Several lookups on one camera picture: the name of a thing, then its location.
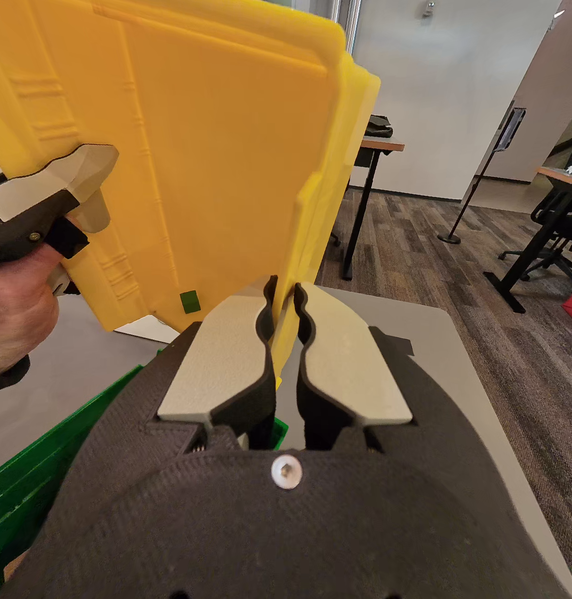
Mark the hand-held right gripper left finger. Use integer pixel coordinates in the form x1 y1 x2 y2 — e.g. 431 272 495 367
156 275 278 451

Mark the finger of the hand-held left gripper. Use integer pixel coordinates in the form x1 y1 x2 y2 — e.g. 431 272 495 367
73 188 112 234
0 144 120 222

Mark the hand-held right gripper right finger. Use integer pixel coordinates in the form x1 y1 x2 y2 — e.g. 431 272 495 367
293 281 414 451

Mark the yellow plastic box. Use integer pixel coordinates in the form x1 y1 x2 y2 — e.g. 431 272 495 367
0 0 381 390

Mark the green plastic box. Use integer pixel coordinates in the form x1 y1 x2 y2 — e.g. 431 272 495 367
0 365 289 583

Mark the person's left hand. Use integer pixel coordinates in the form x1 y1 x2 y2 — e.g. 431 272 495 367
0 242 67 375

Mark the wooden-edged desk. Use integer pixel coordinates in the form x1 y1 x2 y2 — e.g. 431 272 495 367
341 138 405 281
484 166 572 314

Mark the black office chair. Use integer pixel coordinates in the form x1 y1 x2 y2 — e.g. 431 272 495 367
498 189 572 287

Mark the black sign stand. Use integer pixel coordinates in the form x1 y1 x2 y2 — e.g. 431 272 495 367
437 107 526 245

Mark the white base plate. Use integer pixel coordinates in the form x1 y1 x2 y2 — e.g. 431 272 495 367
113 314 181 348

